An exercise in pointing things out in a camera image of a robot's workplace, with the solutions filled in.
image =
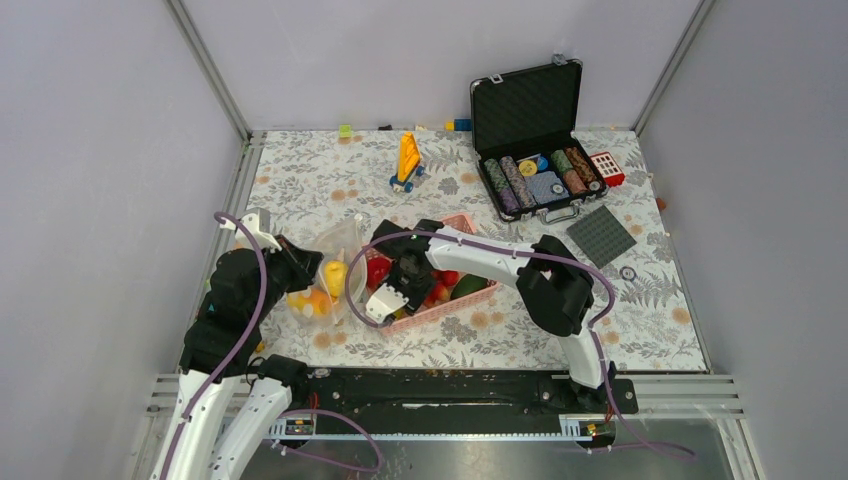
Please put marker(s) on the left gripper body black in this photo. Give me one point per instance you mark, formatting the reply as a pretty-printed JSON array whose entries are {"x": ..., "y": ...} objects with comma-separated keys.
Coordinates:
[{"x": 286, "y": 270}]

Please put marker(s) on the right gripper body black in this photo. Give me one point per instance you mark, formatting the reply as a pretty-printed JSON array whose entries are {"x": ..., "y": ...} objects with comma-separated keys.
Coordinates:
[{"x": 413, "y": 286}]

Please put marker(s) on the yellow orange mango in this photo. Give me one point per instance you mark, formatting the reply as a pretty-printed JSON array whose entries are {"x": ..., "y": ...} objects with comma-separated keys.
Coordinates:
[{"x": 310, "y": 303}]

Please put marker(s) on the yellow lemon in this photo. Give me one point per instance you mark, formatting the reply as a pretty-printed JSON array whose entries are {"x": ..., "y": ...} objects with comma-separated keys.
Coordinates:
[{"x": 334, "y": 274}]

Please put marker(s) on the clear zip top bag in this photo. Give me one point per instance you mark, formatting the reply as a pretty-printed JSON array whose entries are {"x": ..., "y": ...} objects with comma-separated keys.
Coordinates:
[{"x": 340, "y": 242}]

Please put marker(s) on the red lychee bunch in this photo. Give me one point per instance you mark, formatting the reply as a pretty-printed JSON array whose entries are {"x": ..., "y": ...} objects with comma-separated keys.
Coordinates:
[{"x": 440, "y": 293}]

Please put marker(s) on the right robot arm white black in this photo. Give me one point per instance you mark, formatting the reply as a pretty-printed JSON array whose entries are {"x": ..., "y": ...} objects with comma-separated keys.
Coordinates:
[{"x": 556, "y": 289}]

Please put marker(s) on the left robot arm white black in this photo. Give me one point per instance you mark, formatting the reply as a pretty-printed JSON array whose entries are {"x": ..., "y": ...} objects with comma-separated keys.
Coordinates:
[{"x": 243, "y": 288}]

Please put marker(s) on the red apple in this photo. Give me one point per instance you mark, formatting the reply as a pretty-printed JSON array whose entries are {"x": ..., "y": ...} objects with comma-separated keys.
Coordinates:
[{"x": 377, "y": 270}]

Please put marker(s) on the green avocado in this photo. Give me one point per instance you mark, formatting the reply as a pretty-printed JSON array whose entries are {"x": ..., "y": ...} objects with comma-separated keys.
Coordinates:
[{"x": 467, "y": 285}]

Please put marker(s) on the blue yellow brick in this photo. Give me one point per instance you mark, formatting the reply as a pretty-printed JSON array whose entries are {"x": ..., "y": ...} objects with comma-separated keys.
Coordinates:
[{"x": 459, "y": 124}]

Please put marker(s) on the black poker chip case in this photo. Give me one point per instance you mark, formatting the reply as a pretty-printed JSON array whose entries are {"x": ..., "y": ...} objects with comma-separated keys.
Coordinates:
[{"x": 531, "y": 112}]

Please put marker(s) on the grey building baseplate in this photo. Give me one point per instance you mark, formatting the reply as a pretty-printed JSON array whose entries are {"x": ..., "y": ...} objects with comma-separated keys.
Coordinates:
[{"x": 601, "y": 237}]

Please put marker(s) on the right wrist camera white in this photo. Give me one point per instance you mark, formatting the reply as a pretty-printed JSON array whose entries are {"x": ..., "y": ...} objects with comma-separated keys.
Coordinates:
[{"x": 383, "y": 304}]

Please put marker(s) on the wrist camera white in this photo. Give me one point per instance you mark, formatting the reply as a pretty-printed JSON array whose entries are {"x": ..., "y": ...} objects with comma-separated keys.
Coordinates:
[
  {"x": 383, "y": 304},
  {"x": 258, "y": 222}
]

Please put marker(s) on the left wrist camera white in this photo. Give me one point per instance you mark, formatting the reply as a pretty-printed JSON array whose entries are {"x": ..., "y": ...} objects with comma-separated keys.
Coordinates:
[{"x": 258, "y": 222}]

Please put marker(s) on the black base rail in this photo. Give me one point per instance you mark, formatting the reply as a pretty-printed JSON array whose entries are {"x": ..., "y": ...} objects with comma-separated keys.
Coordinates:
[{"x": 442, "y": 402}]

